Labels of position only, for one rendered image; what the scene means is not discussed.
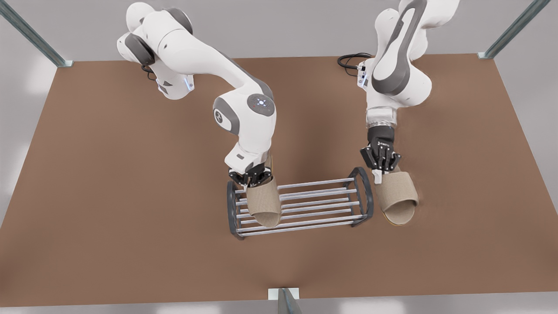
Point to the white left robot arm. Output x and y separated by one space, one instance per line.
399 56

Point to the silver frame post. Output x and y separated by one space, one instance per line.
32 32
514 28
285 301

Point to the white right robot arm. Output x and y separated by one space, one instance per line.
196 48

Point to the metal shoe rack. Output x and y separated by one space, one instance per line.
301 203

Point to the beige slipper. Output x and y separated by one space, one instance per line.
397 196
263 200

